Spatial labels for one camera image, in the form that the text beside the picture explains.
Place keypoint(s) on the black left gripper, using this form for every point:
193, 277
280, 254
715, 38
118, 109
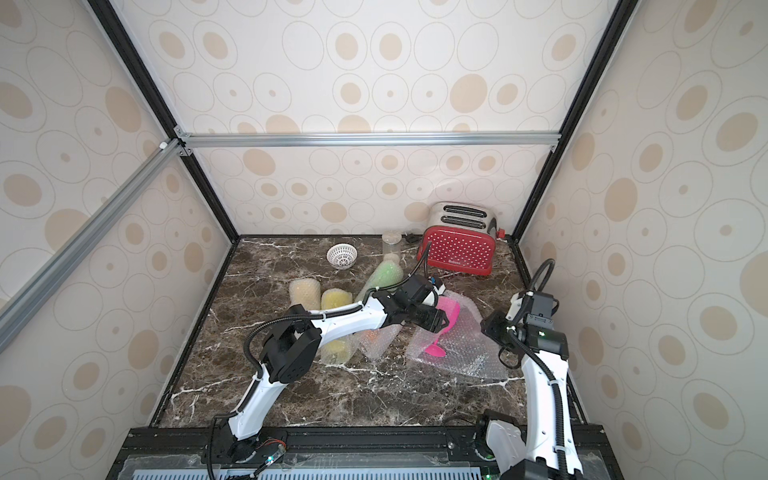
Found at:
435, 319

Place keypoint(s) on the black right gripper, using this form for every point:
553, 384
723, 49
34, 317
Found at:
498, 327

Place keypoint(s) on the pink plastic wine glass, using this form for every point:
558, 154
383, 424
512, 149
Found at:
451, 309

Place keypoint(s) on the orange glass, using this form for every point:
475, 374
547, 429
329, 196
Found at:
374, 343

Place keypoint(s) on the clear bubble wrap sheet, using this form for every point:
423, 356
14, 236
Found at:
460, 349

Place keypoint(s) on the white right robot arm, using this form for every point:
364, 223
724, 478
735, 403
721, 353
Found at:
547, 449

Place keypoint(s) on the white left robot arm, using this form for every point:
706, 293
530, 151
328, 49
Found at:
283, 350

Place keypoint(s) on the green glass in bubble wrap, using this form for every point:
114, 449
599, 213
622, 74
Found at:
386, 273

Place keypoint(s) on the yellow glass in bubble wrap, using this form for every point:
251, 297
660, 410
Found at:
340, 351

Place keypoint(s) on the beige glass in bubble wrap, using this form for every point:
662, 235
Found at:
305, 292

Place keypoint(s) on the clear jar with powder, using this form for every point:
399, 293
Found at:
392, 246

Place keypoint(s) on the white perforated strainer bowl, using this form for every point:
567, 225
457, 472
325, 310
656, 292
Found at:
342, 256

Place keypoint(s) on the red polka dot toaster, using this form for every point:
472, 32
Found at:
461, 238

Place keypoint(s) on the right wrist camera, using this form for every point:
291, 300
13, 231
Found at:
531, 307

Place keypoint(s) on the horizontal aluminium frame bar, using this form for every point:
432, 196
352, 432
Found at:
386, 139

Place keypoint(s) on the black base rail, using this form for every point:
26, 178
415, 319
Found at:
329, 448

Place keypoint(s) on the left diagonal aluminium frame bar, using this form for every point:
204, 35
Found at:
36, 292

